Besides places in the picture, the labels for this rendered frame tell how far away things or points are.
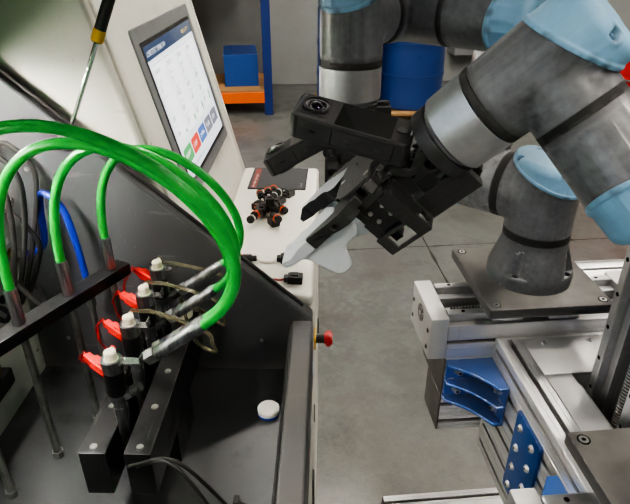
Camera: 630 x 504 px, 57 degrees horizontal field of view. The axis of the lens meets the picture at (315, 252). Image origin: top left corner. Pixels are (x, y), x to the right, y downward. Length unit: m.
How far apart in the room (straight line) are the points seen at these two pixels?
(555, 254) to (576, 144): 0.62
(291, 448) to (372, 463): 1.27
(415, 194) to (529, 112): 0.13
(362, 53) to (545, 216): 0.48
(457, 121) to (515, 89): 0.05
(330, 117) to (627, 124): 0.24
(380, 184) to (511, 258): 0.57
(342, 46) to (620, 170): 0.35
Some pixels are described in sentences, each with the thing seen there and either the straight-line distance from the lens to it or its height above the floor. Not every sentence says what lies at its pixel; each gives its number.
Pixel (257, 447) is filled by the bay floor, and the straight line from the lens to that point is 1.05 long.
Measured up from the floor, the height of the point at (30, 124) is 1.42.
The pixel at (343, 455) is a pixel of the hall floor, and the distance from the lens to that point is 2.16.
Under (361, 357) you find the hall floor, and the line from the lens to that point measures 2.55.
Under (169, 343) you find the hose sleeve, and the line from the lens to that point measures 0.78.
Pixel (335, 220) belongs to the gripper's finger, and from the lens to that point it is 0.55.
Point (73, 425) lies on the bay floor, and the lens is 1.17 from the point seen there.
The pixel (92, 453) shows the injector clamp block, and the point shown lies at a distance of 0.89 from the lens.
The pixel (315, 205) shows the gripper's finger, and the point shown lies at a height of 1.33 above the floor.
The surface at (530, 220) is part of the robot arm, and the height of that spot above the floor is 1.17.
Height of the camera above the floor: 1.60
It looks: 29 degrees down
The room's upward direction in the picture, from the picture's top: straight up
